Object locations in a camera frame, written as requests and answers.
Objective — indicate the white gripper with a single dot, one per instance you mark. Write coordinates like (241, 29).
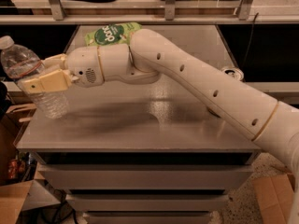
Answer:
(82, 64)

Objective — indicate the clear plastic water bottle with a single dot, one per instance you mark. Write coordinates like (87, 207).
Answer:
(21, 63)

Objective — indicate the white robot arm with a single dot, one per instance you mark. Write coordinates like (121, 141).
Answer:
(266, 122)

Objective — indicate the green snack bag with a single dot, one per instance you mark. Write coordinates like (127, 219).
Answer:
(119, 33)

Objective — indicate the grey drawer cabinet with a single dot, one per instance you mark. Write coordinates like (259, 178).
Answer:
(140, 154)

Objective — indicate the cardboard box left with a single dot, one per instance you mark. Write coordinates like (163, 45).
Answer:
(12, 198)

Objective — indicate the cardboard box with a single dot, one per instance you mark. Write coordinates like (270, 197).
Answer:
(12, 198)
(274, 196)

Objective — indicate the gold LaCroix soda can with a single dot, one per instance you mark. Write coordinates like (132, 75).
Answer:
(234, 72)

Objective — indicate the metal shelf rack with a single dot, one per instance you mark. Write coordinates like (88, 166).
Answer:
(157, 11)

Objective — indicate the cardboard box right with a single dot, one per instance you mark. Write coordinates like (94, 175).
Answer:
(274, 196)

